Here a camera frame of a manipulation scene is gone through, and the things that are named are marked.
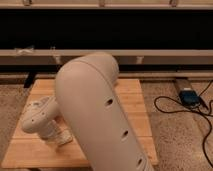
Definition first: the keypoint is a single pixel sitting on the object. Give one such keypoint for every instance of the white sponge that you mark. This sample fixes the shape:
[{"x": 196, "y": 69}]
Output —
[{"x": 64, "y": 138}]

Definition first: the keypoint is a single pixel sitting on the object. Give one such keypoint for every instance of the grey metal rail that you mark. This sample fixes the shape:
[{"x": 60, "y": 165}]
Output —
[{"x": 53, "y": 56}]

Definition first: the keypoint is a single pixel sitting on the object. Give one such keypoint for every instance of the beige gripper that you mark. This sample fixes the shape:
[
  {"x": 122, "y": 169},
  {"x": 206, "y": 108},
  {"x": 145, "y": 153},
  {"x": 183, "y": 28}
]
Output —
[{"x": 55, "y": 135}]

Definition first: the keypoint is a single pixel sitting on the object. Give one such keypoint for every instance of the blue power box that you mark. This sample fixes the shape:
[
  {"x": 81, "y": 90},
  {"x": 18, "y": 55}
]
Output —
[{"x": 189, "y": 98}]

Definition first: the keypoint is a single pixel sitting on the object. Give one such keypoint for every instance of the wooden table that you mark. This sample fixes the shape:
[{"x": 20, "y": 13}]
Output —
[{"x": 29, "y": 151}]

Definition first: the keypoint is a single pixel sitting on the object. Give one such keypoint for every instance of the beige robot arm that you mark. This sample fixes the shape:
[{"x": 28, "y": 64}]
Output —
[{"x": 84, "y": 95}]

